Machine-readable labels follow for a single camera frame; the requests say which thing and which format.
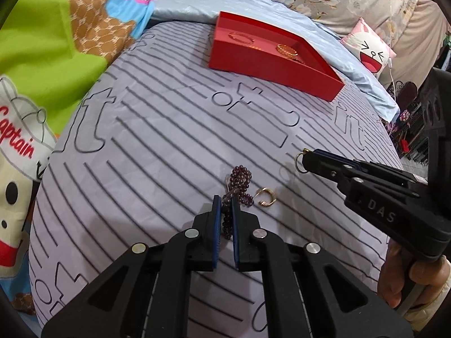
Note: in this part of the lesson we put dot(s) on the wide gold cuff bangle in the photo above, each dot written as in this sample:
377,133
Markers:
287,51

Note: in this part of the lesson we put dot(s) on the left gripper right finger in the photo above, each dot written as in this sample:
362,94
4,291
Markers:
307,291

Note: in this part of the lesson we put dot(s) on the person's right hand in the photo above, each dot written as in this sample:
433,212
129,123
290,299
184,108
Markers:
431,275

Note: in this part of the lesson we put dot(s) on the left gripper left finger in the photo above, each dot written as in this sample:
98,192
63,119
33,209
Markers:
145,292

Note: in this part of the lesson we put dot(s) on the red shallow tray box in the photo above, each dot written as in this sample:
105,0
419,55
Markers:
309,73

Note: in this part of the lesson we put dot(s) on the colourful monkey cartoon quilt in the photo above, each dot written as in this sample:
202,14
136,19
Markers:
52,52

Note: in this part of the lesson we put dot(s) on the grey striped bed sheet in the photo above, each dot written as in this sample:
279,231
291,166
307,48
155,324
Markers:
152,143

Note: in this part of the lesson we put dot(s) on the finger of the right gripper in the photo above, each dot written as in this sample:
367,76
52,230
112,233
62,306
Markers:
330,166
360,181

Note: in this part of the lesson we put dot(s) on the grey floral fabric headboard cover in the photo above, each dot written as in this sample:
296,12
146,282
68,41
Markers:
413,29

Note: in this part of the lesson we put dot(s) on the thin gold bangle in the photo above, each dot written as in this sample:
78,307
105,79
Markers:
241,38

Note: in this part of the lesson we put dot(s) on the light blue blanket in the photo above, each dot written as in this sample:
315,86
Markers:
321,38

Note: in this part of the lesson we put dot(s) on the pink cat face cushion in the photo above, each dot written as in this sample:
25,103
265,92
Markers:
371,51

